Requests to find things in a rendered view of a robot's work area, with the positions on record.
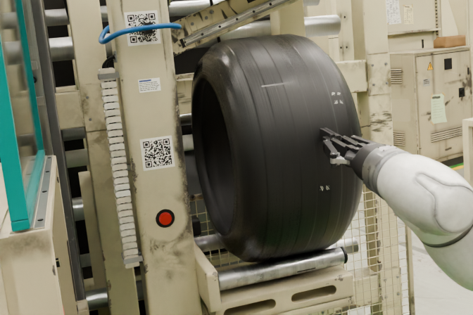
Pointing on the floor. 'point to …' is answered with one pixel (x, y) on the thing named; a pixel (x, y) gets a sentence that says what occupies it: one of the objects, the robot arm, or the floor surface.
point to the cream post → (155, 201)
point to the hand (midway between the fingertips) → (329, 138)
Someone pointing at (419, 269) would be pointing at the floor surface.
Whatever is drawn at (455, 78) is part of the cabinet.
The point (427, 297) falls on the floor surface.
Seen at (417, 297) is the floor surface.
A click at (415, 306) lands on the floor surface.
